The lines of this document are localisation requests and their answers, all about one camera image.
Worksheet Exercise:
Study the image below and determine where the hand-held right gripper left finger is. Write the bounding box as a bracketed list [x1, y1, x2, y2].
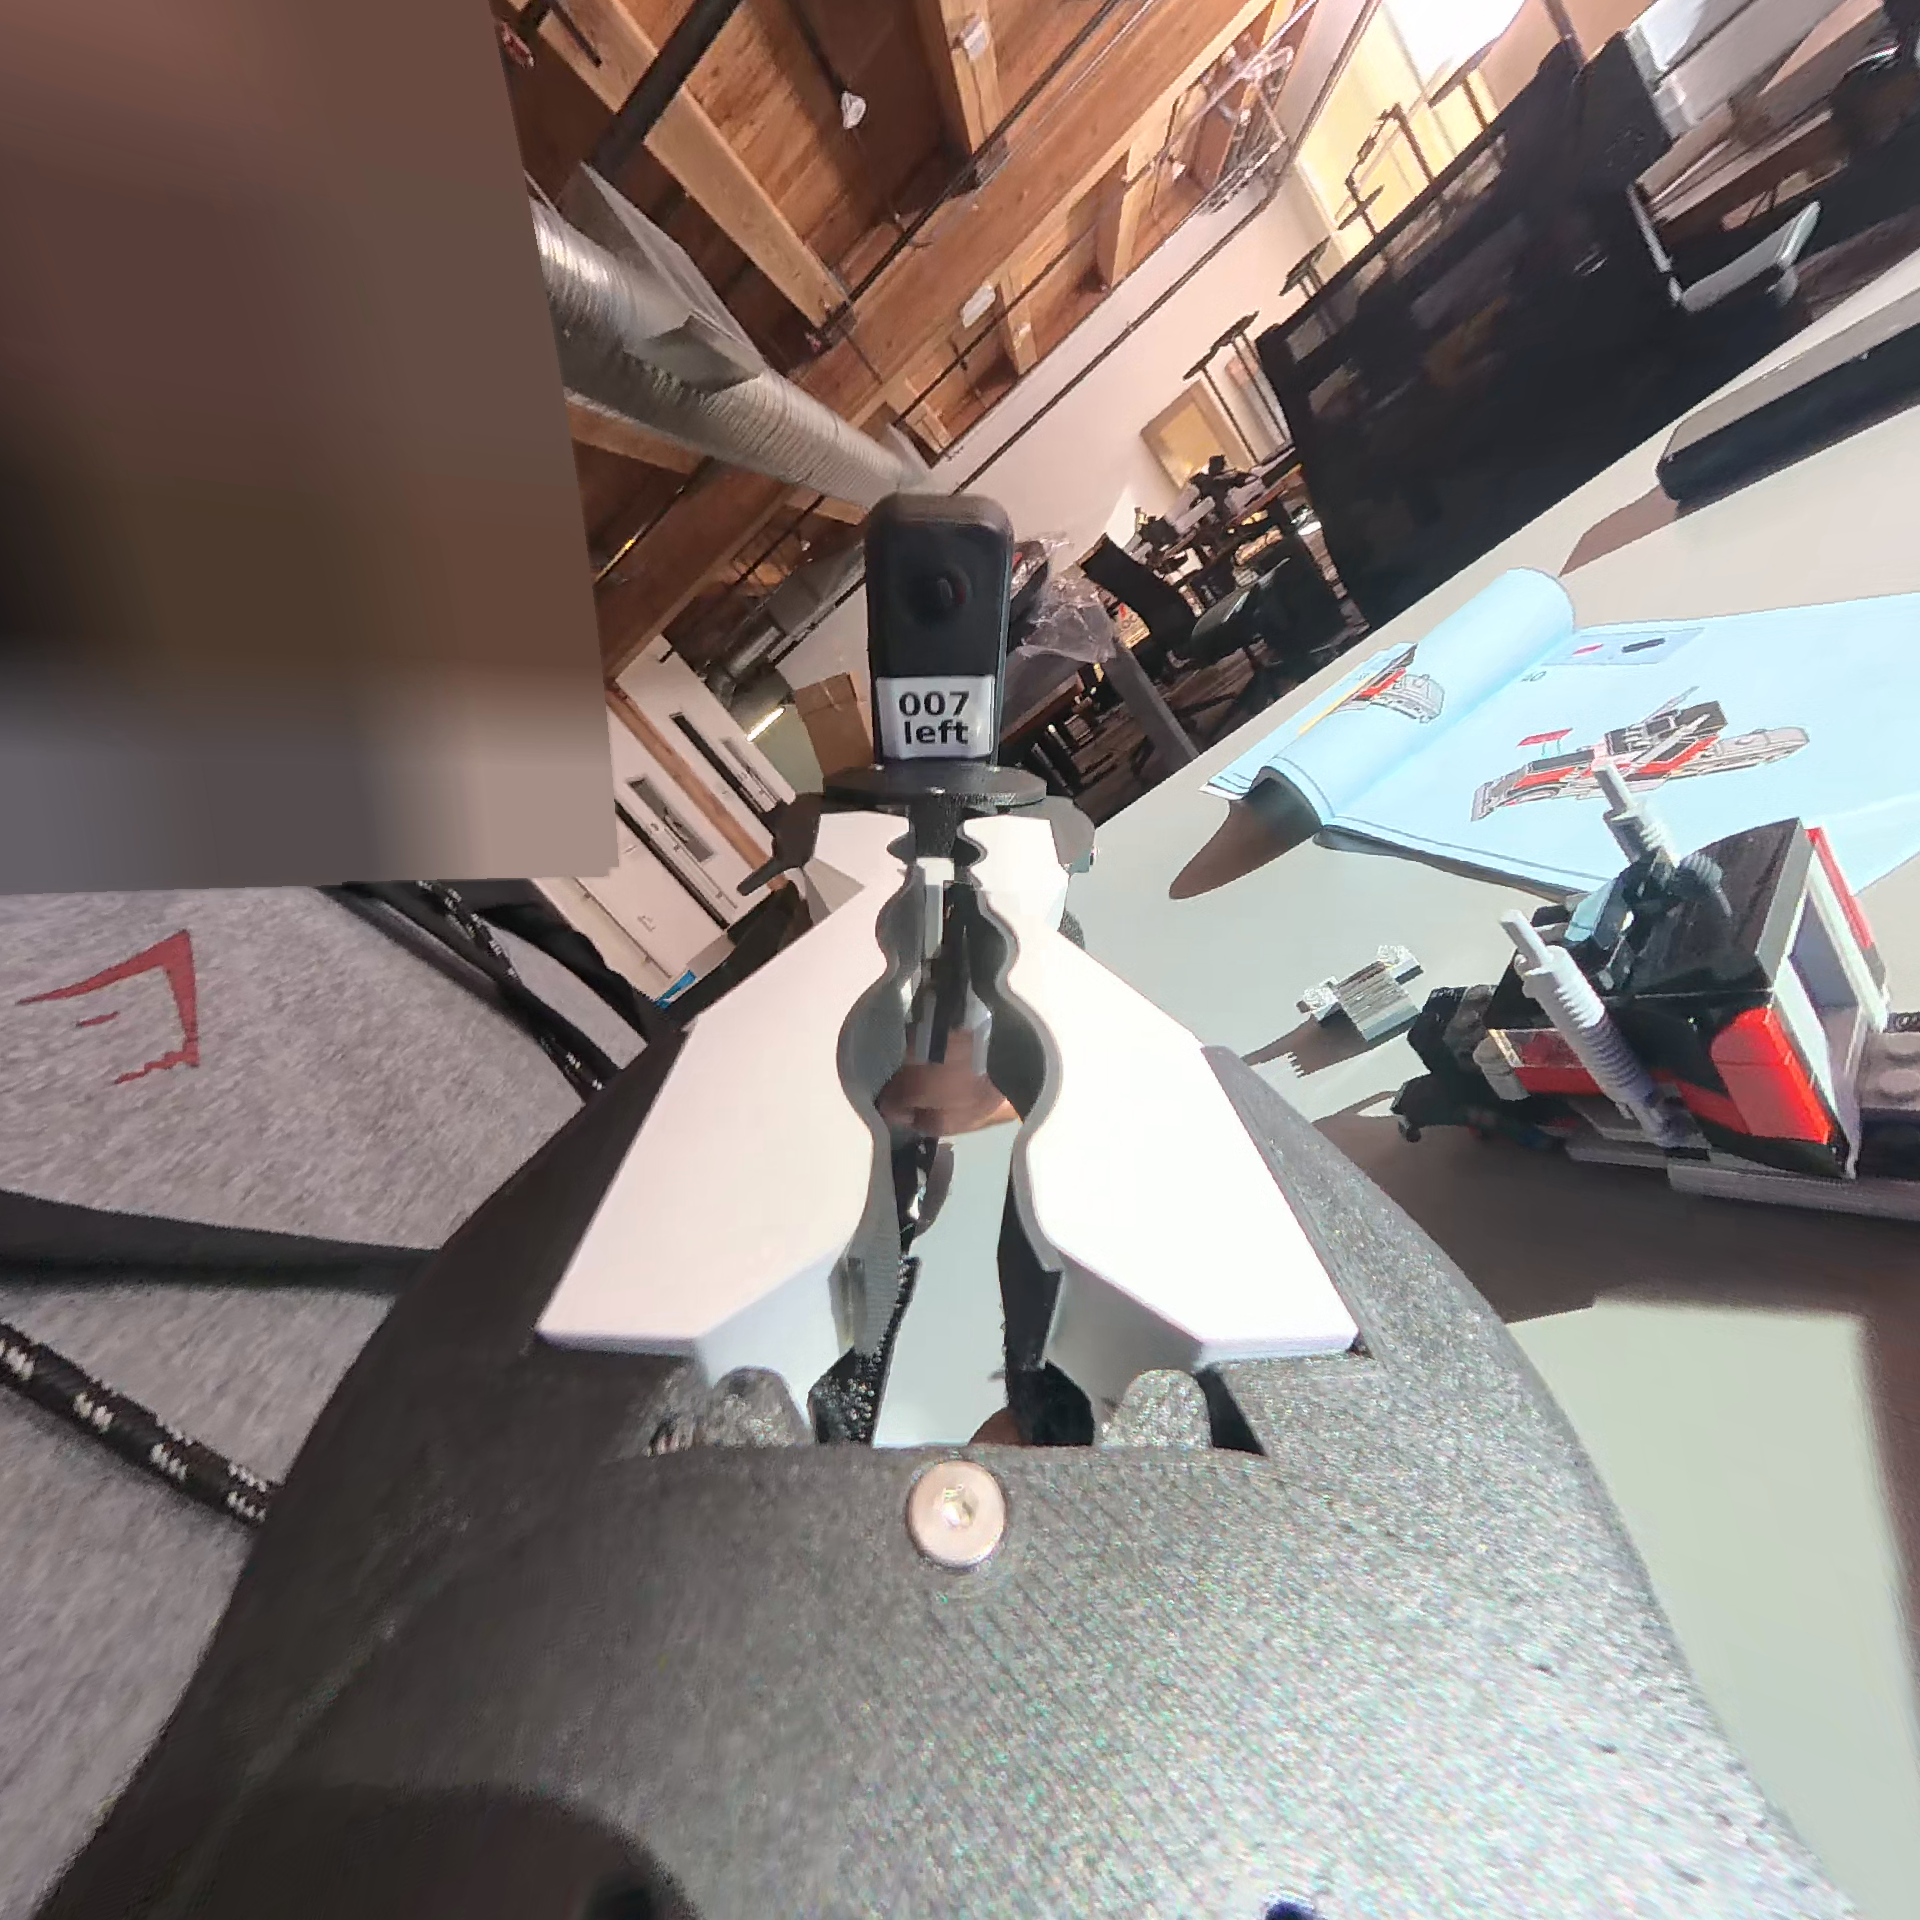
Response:
[536, 885, 941, 1446]

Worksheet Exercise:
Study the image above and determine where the silver ventilation duct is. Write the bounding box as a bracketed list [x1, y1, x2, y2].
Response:
[529, 163, 950, 526]

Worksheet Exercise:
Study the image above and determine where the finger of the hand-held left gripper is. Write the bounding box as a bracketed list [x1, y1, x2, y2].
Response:
[812, 815, 945, 1044]
[945, 815, 1082, 1053]

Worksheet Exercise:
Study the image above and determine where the person's left hand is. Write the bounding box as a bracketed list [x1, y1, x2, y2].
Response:
[883, 1049, 1026, 1131]

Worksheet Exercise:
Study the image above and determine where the black speckled cord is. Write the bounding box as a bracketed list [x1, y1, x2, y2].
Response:
[0, 885, 649, 1529]

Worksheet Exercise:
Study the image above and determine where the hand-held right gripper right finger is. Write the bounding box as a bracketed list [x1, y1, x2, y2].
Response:
[975, 897, 1362, 1446]

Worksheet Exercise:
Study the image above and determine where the grey desk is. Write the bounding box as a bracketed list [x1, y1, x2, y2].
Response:
[878, 256, 1920, 1801]

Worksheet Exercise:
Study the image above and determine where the grey black grille brick assembly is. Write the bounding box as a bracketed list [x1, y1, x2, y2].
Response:
[1298, 943, 1427, 1040]

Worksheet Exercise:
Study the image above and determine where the black office chair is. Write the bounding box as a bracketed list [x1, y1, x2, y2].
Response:
[1080, 534, 1203, 688]

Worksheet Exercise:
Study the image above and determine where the light blue instruction booklet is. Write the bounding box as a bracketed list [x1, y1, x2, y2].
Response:
[1203, 570, 1920, 901]

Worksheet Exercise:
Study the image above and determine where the black flat power bank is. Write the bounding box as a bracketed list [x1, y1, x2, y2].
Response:
[1654, 324, 1920, 515]

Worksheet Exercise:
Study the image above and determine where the black red toy brick truck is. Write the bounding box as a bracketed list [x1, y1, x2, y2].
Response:
[1388, 764, 1920, 1201]

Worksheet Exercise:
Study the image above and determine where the cardboard box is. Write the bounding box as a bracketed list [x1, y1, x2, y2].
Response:
[793, 676, 876, 788]

